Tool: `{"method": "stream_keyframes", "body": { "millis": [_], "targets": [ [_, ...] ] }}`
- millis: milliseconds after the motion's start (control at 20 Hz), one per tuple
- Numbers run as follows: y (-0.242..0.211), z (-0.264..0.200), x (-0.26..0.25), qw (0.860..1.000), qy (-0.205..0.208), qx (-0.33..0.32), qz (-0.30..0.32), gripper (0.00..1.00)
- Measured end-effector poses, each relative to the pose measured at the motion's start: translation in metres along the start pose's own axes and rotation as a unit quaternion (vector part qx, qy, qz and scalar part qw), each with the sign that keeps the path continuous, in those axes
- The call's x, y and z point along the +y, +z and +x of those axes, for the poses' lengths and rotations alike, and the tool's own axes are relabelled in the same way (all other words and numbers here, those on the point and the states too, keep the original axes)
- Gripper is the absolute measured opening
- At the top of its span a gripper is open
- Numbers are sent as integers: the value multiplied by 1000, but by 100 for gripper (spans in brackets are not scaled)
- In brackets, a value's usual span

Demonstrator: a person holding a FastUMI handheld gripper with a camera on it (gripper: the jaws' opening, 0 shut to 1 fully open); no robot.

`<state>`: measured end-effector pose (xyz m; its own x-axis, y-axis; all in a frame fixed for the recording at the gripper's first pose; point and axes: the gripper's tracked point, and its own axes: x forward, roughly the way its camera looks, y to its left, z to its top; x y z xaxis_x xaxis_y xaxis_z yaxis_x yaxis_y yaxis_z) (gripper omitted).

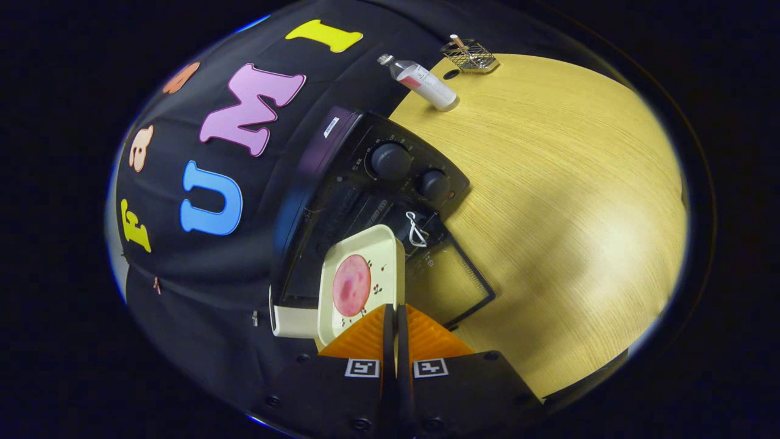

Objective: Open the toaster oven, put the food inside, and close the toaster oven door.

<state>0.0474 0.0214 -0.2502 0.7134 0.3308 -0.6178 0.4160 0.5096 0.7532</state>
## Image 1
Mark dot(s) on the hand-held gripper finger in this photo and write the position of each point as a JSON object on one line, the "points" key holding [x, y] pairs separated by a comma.
{"points": [[403, 341], [388, 341]]}

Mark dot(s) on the pink ham slice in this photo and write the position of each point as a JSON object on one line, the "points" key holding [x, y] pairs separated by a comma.
{"points": [[351, 286]]}

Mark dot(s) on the cream square plate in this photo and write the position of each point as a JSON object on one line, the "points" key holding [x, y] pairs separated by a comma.
{"points": [[381, 244]]}

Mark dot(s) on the black toaster oven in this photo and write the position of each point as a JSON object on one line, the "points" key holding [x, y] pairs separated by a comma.
{"points": [[403, 190]]}

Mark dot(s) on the white bread toaster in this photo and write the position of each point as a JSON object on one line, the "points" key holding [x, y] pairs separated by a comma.
{"points": [[292, 322]]}

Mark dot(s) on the black backdrop cloth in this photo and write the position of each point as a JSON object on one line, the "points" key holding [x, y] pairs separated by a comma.
{"points": [[244, 262]]}

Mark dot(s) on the clear plastic bottle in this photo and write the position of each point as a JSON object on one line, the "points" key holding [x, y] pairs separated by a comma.
{"points": [[426, 82]]}

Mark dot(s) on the wooden stick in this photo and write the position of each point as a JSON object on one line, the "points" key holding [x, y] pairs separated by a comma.
{"points": [[457, 41]]}

